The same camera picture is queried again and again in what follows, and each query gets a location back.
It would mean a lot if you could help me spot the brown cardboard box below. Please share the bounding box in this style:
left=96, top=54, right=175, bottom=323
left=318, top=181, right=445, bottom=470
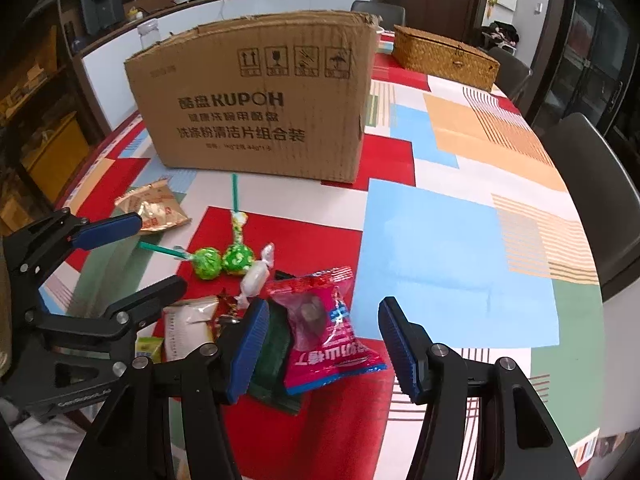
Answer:
left=124, top=10, right=382, bottom=184

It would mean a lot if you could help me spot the dark green snack packet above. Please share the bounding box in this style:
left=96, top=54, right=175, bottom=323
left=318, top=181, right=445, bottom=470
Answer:
left=247, top=270, right=306, bottom=416

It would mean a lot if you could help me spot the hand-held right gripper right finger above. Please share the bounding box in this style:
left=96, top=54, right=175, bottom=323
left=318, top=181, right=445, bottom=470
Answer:
left=377, top=296, right=583, bottom=480

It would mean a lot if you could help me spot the glass sliding door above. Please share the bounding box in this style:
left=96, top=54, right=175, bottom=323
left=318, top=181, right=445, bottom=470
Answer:
left=530, top=0, right=640, bottom=161

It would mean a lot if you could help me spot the red gold wrapped candy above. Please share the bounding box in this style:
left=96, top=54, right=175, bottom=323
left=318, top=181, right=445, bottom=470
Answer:
left=212, top=290, right=246, bottom=331

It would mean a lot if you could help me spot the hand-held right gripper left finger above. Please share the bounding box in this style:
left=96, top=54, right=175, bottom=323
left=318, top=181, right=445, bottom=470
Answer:
left=65, top=299, right=271, bottom=480

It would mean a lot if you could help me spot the black coffee machine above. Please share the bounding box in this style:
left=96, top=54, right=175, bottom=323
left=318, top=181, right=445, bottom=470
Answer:
left=80, top=0, right=123, bottom=35

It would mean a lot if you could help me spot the woven wicker box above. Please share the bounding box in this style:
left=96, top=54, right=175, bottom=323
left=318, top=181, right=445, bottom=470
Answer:
left=391, top=24, right=501, bottom=92

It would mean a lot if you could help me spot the pink snack packet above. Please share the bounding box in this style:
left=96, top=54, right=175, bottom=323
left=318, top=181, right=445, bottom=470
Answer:
left=264, top=266, right=388, bottom=395

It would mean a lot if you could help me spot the grey dining chair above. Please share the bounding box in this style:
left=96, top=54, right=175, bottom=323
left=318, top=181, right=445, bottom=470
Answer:
left=350, top=1, right=406, bottom=28
left=487, top=47, right=532, bottom=103
left=542, top=112, right=640, bottom=301

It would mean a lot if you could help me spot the yellow storage box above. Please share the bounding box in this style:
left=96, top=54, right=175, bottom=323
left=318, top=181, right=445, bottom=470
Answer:
left=22, top=115, right=91, bottom=201

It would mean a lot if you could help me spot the clear plastic drink bottle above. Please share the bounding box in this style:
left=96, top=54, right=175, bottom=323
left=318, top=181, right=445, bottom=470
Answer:
left=137, top=18, right=161, bottom=52

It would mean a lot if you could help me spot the yellow green snack packet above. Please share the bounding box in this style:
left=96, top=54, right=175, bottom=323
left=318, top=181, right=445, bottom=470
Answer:
left=135, top=336, right=165, bottom=362

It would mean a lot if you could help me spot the dark bag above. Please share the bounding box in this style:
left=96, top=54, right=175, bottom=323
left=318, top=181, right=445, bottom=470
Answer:
left=482, top=21, right=521, bottom=53

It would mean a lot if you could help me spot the white snack packet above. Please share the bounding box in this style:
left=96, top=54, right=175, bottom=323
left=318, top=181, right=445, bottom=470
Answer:
left=162, top=296, right=221, bottom=363

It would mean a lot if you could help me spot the green lollipop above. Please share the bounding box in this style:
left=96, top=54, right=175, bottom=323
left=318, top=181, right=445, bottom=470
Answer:
left=222, top=174, right=256, bottom=277
left=139, top=241, right=222, bottom=279

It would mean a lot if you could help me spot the orange snack packet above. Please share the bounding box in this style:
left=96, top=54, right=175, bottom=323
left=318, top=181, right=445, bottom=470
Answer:
left=114, top=180, right=192, bottom=235

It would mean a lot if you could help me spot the white candy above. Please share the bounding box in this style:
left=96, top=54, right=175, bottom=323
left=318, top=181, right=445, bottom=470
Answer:
left=239, top=242, right=277, bottom=306

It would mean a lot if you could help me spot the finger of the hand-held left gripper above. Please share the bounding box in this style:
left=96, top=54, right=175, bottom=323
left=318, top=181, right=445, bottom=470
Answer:
left=30, top=275, right=189, bottom=343
left=2, top=207, right=144, bottom=306

